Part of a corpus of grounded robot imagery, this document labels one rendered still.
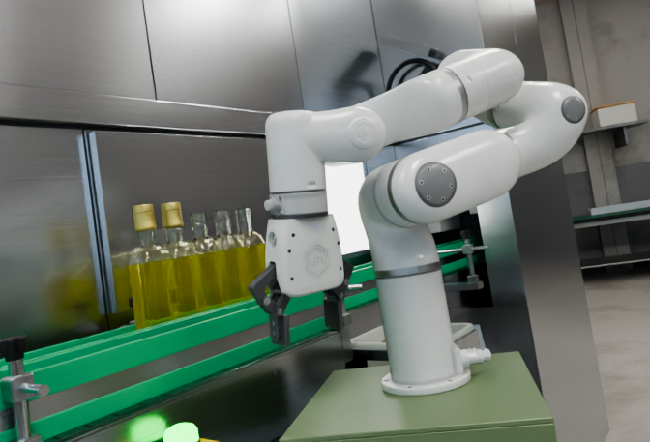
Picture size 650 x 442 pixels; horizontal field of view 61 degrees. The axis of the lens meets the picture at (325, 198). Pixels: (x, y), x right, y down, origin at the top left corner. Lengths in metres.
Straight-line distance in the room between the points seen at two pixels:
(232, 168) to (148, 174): 0.23
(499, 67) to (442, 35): 1.10
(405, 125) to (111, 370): 0.52
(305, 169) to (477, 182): 0.22
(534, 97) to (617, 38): 7.34
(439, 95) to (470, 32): 1.12
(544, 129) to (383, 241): 0.31
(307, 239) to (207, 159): 0.60
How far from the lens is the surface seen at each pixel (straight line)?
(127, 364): 0.80
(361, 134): 0.70
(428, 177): 0.70
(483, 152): 0.75
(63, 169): 1.10
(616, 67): 8.16
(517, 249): 1.81
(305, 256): 0.70
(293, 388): 0.99
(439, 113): 0.79
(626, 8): 8.39
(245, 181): 1.32
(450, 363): 0.80
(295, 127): 0.69
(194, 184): 1.22
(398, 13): 2.04
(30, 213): 1.06
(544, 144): 0.90
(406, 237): 0.78
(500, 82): 0.84
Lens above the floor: 1.08
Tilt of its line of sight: 3 degrees up
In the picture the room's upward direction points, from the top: 9 degrees counter-clockwise
